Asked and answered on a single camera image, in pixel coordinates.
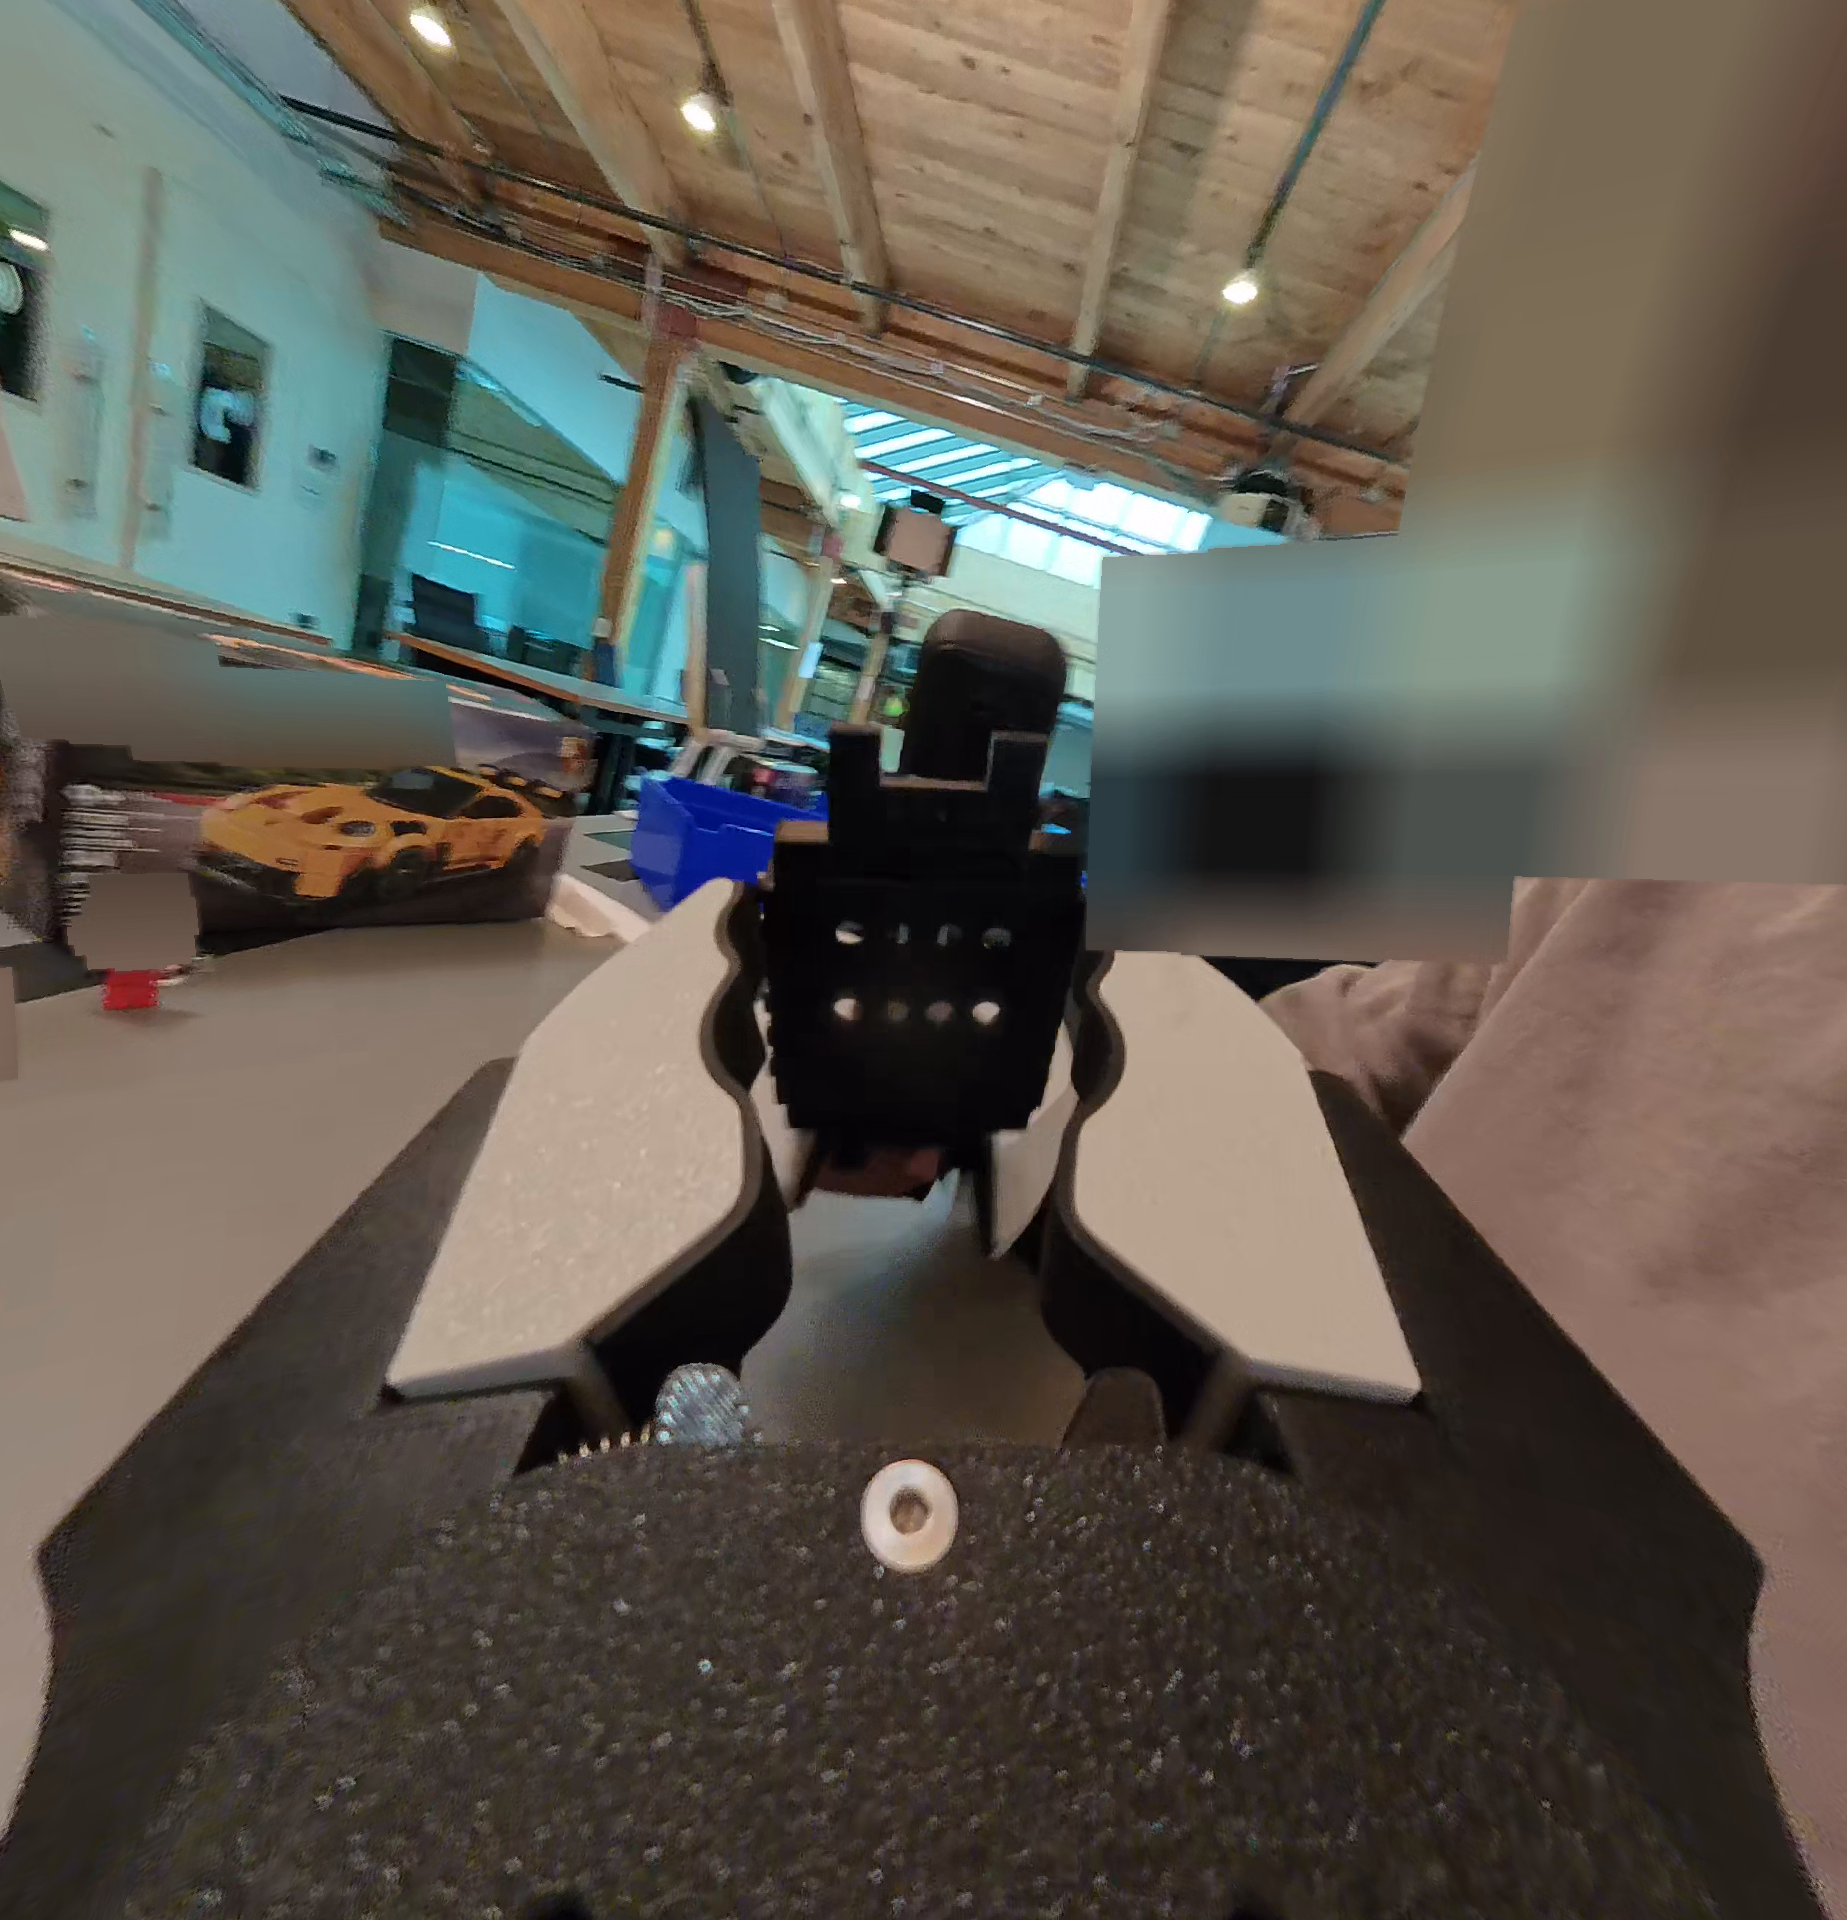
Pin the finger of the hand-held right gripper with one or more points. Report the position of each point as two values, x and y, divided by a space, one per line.
1029 1185
793 1162

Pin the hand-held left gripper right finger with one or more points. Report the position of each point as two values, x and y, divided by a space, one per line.
1239 1201

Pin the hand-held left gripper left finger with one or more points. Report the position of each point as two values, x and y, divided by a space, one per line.
594 1185

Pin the black toy brick car chassis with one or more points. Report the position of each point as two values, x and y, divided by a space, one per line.
923 886

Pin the grey desk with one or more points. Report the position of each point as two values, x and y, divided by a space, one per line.
188 1125

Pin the studio light panel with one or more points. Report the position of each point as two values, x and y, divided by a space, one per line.
913 540

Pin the dark panel with wooden edge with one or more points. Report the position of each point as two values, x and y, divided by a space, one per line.
725 571

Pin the blue plastic storage bin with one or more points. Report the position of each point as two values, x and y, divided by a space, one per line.
713 841

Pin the toy set box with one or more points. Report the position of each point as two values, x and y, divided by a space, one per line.
399 832

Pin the wooden office table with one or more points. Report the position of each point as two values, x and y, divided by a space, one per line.
563 679

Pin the ceiling spot light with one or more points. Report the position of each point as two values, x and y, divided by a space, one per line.
431 26
698 109
1239 287

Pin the red toy minifigure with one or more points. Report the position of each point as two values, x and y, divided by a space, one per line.
132 991

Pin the black office chair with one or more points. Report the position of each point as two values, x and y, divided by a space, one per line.
444 611

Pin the phone booth door sign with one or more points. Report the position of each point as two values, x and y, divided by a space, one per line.
230 398
0 285

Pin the white ceiling camera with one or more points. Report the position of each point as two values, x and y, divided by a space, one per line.
1268 497

